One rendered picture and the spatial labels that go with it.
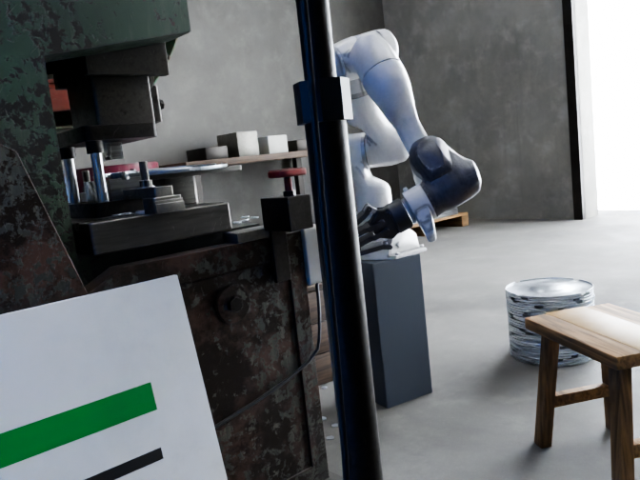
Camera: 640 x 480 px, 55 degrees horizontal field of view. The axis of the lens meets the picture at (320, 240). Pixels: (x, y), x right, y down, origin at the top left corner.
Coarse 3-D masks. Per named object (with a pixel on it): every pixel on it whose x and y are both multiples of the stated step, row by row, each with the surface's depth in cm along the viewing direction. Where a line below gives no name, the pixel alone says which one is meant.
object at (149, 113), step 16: (64, 64) 134; (80, 64) 128; (80, 80) 129; (96, 80) 126; (112, 80) 128; (128, 80) 130; (144, 80) 132; (80, 96) 131; (96, 96) 126; (112, 96) 128; (128, 96) 130; (144, 96) 132; (80, 112) 132; (96, 112) 126; (112, 112) 128; (128, 112) 130; (144, 112) 132; (160, 112) 138
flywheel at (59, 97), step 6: (54, 90) 159; (60, 90) 160; (66, 90) 161; (54, 96) 159; (60, 96) 160; (66, 96) 161; (54, 102) 159; (60, 102) 160; (66, 102) 161; (54, 108) 159; (60, 108) 160; (66, 108) 161; (54, 114) 167
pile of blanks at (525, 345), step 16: (512, 304) 213; (528, 304) 206; (544, 304) 203; (560, 304) 202; (576, 304) 202; (592, 304) 207; (512, 320) 214; (512, 336) 216; (528, 336) 209; (512, 352) 218; (528, 352) 210; (560, 352) 204; (576, 352) 204
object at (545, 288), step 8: (528, 280) 230; (536, 280) 229; (544, 280) 227; (552, 280) 226; (560, 280) 225; (568, 280) 223; (584, 280) 219; (512, 288) 221; (520, 288) 220; (528, 288) 219; (536, 288) 215; (544, 288) 214; (552, 288) 213; (560, 288) 211; (568, 288) 212; (576, 288) 211; (584, 288) 210; (592, 288) 208; (520, 296) 208; (528, 296) 206; (536, 296) 204; (544, 296) 203; (552, 296) 202; (560, 296) 201; (568, 296) 201
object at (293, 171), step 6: (294, 168) 125; (300, 168) 125; (270, 174) 125; (276, 174) 123; (282, 174) 122; (288, 174) 123; (294, 174) 124; (300, 174) 125; (288, 180) 126; (288, 186) 126
